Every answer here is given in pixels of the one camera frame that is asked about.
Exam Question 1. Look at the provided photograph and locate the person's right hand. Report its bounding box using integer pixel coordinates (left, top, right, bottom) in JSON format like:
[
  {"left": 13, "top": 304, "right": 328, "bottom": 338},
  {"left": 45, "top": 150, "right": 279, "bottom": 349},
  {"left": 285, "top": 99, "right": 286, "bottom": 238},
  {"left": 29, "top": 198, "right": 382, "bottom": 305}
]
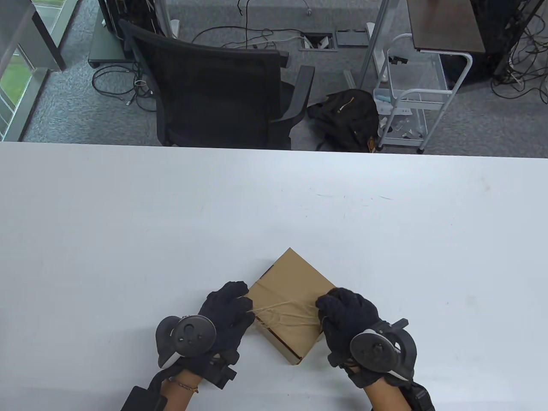
[{"left": 316, "top": 288, "right": 414, "bottom": 389}]

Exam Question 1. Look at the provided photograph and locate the person's left hand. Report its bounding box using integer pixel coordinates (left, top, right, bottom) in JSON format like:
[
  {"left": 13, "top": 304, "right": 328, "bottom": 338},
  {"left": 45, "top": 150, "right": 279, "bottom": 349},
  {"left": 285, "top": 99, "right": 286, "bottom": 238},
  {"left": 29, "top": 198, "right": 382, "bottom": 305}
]
[{"left": 180, "top": 281, "right": 256, "bottom": 377}]

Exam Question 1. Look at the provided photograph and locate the beige twine string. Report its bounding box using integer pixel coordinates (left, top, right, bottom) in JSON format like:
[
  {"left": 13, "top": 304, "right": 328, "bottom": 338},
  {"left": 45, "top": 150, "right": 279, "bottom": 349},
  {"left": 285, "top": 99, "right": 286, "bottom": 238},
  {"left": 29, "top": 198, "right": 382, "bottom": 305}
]
[{"left": 246, "top": 295, "right": 326, "bottom": 332}]

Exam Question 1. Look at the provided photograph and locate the brown cardboard box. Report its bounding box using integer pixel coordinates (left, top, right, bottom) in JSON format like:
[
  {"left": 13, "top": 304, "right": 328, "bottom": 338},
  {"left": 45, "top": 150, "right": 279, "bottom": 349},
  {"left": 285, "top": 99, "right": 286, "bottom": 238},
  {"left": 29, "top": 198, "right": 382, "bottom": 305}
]
[{"left": 246, "top": 247, "right": 339, "bottom": 366}]

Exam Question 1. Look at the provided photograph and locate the person's right forearm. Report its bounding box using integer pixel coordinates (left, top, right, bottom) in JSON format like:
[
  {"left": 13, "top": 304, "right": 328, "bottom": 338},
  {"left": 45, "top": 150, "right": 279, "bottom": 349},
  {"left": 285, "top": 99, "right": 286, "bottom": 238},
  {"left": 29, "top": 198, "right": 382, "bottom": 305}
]
[{"left": 364, "top": 383, "right": 409, "bottom": 411}]

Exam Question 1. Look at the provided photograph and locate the person's left forearm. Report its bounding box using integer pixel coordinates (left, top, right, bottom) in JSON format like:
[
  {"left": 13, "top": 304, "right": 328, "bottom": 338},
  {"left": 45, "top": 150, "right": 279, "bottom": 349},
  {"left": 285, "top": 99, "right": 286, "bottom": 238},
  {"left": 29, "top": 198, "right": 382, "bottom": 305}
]
[{"left": 161, "top": 370, "right": 200, "bottom": 411}]

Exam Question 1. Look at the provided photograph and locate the black wrist-worn sensor box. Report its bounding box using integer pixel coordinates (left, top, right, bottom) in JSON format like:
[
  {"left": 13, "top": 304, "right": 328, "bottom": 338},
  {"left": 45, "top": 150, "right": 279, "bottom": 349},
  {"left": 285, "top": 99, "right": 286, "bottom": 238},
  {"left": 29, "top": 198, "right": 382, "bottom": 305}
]
[
  {"left": 405, "top": 383, "right": 435, "bottom": 411},
  {"left": 121, "top": 385, "right": 168, "bottom": 411}
]

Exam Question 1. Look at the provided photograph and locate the open floor socket box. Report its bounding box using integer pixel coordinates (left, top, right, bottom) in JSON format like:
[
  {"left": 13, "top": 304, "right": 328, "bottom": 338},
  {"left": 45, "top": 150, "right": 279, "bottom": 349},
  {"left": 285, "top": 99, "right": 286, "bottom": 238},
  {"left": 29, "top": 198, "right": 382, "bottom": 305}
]
[{"left": 298, "top": 32, "right": 338, "bottom": 52}]

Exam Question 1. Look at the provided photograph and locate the grey and white hand controller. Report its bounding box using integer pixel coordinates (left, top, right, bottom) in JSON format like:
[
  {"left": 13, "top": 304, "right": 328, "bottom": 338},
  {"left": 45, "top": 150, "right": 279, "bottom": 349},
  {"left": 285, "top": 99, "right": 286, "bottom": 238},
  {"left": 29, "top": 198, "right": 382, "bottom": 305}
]
[
  {"left": 155, "top": 315, "right": 217, "bottom": 369},
  {"left": 350, "top": 319, "right": 418, "bottom": 382}
]

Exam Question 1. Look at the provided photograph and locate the black backpack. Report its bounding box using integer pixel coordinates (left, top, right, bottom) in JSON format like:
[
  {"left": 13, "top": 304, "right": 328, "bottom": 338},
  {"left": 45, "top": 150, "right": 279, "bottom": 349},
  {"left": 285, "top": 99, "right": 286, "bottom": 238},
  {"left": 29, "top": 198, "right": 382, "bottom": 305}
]
[{"left": 307, "top": 89, "right": 381, "bottom": 153}]

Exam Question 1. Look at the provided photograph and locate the black mesh office chair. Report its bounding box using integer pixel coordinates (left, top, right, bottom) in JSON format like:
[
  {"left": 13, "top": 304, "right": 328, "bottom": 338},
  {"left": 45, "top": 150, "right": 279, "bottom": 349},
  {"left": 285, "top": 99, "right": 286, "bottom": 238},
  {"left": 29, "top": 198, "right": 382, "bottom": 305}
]
[{"left": 119, "top": 18, "right": 316, "bottom": 150}]

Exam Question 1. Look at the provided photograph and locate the grey floor plate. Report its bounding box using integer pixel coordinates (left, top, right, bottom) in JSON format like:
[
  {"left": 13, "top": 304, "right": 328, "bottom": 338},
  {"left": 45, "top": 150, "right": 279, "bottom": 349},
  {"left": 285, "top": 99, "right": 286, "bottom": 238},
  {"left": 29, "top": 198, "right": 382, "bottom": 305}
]
[{"left": 335, "top": 29, "right": 369, "bottom": 47}]

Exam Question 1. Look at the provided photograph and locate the brown wooden side desk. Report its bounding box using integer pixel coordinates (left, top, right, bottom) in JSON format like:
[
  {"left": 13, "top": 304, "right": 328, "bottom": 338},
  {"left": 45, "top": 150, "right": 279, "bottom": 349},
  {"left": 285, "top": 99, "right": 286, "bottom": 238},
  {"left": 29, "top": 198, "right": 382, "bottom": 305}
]
[{"left": 406, "top": 0, "right": 486, "bottom": 54}]

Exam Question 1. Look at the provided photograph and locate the black equipment rack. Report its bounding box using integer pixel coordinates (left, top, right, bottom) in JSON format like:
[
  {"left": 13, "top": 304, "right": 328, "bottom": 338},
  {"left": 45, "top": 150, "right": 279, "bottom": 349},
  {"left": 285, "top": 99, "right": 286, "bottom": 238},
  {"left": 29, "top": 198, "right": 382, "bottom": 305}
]
[
  {"left": 98, "top": 0, "right": 160, "bottom": 41},
  {"left": 470, "top": 0, "right": 536, "bottom": 80}
]

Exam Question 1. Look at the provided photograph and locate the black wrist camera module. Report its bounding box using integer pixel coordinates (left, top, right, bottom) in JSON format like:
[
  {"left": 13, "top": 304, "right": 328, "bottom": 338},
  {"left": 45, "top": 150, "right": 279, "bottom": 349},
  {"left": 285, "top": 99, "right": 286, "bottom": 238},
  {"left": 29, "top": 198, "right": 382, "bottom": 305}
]
[{"left": 205, "top": 355, "right": 238, "bottom": 389}]

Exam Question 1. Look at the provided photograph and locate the white wire cart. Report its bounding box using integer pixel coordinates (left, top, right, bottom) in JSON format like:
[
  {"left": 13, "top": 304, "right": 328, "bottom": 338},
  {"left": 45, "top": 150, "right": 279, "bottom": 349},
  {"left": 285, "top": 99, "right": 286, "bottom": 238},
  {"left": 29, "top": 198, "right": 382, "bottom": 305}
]
[{"left": 372, "top": 33, "right": 474, "bottom": 155}]

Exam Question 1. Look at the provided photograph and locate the tangle of black floor cables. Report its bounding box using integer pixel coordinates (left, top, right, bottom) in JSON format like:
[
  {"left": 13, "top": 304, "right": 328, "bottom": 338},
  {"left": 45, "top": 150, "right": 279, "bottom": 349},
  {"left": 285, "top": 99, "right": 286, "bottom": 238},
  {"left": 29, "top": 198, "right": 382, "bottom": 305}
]
[
  {"left": 92, "top": 64, "right": 158, "bottom": 113},
  {"left": 490, "top": 0, "right": 548, "bottom": 104}
]

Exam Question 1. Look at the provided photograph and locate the aluminium frame post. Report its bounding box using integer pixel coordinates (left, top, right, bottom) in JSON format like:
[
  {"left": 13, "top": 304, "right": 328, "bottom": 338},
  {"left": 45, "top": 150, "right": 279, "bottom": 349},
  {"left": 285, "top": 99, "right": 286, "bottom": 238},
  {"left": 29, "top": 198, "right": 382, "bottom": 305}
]
[{"left": 357, "top": 0, "right": 392, "bottom": 88}]

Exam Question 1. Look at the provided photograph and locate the long black floor cable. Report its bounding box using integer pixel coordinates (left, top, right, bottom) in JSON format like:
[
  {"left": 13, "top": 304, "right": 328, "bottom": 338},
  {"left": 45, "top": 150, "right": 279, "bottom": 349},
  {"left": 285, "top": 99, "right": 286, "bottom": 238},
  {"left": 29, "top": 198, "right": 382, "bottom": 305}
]
[{"left": 191, "top": 0, "right": 310, "bottom": 48}]

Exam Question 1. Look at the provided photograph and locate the grey metal base plate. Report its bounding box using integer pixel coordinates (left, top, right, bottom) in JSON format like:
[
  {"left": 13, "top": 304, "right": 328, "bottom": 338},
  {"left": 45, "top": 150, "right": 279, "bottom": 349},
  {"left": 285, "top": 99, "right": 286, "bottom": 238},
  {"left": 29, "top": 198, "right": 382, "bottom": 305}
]
[{"left": 89, "top": 9, "right": 131, "bottom": 69}]

